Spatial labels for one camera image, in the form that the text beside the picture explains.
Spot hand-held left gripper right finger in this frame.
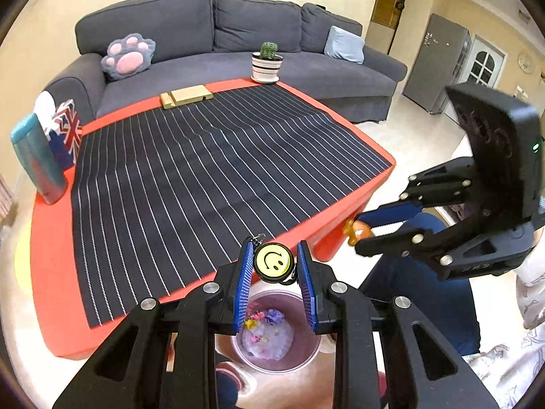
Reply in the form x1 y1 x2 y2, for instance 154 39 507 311
297 241 499 409

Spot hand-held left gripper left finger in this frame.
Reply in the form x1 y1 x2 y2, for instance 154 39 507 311
53 241 256 409

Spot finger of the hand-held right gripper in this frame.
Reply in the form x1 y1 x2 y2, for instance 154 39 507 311
358 157 481 233
354 209 483 266

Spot orange plastic toy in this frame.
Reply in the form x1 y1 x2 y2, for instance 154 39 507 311
344 218 377 248

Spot yellow smiley face keychain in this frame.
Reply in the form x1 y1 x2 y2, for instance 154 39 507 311
246 233 299 285

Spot clear round plastic container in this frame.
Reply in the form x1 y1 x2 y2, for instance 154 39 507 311
243 321 294 361

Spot round metal waste bin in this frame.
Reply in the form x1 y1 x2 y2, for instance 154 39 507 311
230 287 324 371

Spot person's blue trouser leg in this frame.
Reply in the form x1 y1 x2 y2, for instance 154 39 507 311
360 213 478 356

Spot pink slipper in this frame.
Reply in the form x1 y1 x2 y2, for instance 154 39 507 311
217 366 257 398

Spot white door with arched panes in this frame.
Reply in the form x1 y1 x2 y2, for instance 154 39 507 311
460 36 509 90

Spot grey refrigerator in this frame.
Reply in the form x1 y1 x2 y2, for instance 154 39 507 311
402 14 472 115

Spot black white-striped table mat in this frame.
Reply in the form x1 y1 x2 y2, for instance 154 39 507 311
70 81 393 331

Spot white patterned clothing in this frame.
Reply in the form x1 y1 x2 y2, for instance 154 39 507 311
464 260 545 409

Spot light blue cushion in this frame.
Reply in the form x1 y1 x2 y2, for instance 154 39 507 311
324 26 366 64

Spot red table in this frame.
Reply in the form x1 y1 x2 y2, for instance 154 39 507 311
31 77 394 359

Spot cactus in striped pot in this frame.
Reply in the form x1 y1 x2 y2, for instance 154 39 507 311
251 42 284 81

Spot wooden phone stand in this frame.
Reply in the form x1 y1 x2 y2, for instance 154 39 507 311
160 84 214 110

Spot yellow round floor object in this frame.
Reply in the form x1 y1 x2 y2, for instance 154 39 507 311
14 239 35 298

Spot dark grey sofa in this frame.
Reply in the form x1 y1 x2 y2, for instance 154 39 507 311
43 0 408 124

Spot flag print tissue box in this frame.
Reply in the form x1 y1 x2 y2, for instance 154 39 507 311
45 99 83 170

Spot teal bottle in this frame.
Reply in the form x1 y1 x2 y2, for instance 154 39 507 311
11 113 68 205

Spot grey pink paw cushion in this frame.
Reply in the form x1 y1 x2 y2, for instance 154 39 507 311
101 33 156 81

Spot white tissue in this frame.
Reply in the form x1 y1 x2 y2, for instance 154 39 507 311
33 92 57 126

